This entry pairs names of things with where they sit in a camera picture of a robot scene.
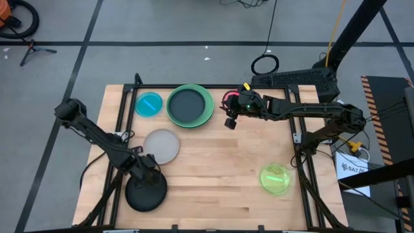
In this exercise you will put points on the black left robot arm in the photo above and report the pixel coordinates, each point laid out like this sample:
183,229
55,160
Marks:
93,131

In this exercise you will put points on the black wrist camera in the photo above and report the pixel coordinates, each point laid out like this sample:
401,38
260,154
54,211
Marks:
137,150
230,124

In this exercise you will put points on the dark grey plastic plate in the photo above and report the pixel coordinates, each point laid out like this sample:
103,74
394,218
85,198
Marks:
187,105

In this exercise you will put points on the hazard striped black platform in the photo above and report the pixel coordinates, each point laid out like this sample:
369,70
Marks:
385,97

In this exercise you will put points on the light green plastic plate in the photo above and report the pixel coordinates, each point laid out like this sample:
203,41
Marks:
209,108

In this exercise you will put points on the translucent cyan plastic plate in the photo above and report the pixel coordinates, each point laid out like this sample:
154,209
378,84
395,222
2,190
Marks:
144,108

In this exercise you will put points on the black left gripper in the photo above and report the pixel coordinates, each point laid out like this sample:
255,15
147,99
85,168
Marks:
148,166

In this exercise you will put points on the black plastic plate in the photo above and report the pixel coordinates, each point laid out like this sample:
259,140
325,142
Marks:
145,197

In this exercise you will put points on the black camera stand pole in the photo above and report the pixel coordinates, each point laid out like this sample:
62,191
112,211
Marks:
352,32

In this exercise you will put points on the translucent pink plastic plate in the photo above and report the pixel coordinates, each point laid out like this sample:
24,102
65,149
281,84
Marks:
230,94

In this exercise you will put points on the black aluminium table frame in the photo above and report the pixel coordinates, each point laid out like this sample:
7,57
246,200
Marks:
299,161

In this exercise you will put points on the white printed box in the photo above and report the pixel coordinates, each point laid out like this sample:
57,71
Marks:
351,168

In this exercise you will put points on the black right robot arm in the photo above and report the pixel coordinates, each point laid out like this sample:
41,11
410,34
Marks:
317,110

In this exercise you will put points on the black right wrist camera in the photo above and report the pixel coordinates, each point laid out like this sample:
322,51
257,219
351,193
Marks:
230,124

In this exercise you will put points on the black tripod stand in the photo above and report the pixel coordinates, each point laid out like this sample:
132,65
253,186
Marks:
32,48

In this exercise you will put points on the green bowl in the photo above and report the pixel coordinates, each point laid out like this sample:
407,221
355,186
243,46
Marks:
189,127

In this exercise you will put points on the black metal beam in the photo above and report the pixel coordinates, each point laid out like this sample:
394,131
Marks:
381,173

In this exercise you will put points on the orange vacuum cleaner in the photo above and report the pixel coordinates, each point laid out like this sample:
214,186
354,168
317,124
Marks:
4,11

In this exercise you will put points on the translucent lime plastic plate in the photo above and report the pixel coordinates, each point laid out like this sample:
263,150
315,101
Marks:
275,186

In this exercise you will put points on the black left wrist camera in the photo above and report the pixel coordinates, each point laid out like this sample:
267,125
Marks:
137,150

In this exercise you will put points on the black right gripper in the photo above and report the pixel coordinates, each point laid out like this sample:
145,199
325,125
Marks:
252,103

